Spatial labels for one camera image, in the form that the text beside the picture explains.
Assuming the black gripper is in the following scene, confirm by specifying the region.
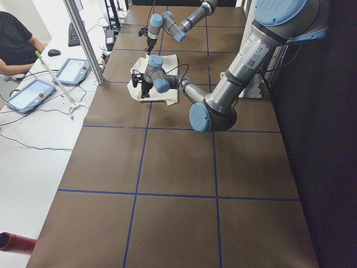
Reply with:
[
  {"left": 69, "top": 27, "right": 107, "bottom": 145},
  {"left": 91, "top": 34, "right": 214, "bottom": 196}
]
[
  {"left": 145, "top": 37, "right": 156, "bottom": 54},
  {"left": 141, "top": 78, "right": 152, "bottom": 98}
]

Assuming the cream long sleeve shirt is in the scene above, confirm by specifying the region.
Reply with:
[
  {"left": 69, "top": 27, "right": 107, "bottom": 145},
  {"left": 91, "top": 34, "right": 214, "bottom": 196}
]
[{"left": 127, "top": 54, "right": 178, "bottom": 106}]

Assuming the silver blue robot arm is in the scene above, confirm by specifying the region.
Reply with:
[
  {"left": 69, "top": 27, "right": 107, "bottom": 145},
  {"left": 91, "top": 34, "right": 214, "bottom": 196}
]
[
  {"left": 132, "top": 0, "right": 330, "bottom": 133},
  {"left": 138, "top": 1, "right": 218, "bottom": 55}
]

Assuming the far blue teach pendant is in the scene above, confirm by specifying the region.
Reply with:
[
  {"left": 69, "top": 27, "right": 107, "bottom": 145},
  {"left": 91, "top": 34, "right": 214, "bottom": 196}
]
[{"left": 56, "top": 58, "right": 91, "bottom": 86}]

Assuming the blue teach pendant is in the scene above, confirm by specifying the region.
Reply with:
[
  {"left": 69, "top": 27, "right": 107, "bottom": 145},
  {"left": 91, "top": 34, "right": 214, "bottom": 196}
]
[
  {"left": 56, "top": 58, "right": 91, "bottom": 86},
  {"left": 5, "top": 79, "right": 56, "bottom": 113}
]

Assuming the black keyboard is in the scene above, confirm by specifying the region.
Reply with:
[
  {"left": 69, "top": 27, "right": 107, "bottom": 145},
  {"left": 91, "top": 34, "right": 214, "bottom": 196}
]
[{"left": 67, "top": 22, "right": 80, "bottom": 47}]

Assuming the black computer mouse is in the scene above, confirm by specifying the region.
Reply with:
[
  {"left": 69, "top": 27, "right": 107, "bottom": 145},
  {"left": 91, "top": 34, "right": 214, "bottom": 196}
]
[{"left": 47, "top": 49, "right": 61, "bottom": 57}]

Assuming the near blue teach pendant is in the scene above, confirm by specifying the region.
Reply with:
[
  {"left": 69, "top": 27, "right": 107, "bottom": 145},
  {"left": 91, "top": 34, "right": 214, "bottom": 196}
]
[{"left": 5, "top": 79, "right": 56, "bottom": 113}]

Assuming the seated person black shirt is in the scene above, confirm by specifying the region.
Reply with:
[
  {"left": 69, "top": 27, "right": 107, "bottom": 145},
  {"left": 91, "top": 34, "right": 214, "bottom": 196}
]
[{"left": 1, "top": 11, "right": 45, "bottom": 76}]

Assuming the red fire extinguisher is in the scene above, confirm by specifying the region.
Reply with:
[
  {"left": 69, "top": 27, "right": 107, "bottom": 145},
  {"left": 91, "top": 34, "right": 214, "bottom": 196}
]
[{"left": 1, "top": 232, "right": 37, "bottom": 255}]

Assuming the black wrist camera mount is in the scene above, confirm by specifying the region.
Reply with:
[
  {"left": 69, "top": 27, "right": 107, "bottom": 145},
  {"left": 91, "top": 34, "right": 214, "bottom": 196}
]
[
  {"left": 131, "top": 71, "right": 143, "bottom": 88},
  {"left": 138, "top": 27, "right": 148, "bottom": 37}
]

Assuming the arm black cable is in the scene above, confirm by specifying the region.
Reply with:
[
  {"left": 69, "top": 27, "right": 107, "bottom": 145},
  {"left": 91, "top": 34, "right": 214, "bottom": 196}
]
[
  {"left": 146, "top": 0, "right": 165, "bottom": 54},
  {"left": 164, "top": 64, "right": 190, "bottom": 93}
]

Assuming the aluminium frame post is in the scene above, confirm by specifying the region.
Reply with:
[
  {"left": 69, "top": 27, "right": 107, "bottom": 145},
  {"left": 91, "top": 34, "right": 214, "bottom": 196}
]
[{"left": 64, "top": 0, "right": 105, "bottom": 85}]

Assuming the metal rod green handle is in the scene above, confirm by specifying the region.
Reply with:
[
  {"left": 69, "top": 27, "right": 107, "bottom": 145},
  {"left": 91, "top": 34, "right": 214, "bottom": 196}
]
[{"left": 34, "top": 50, "right": 89, "bottom": 121}]

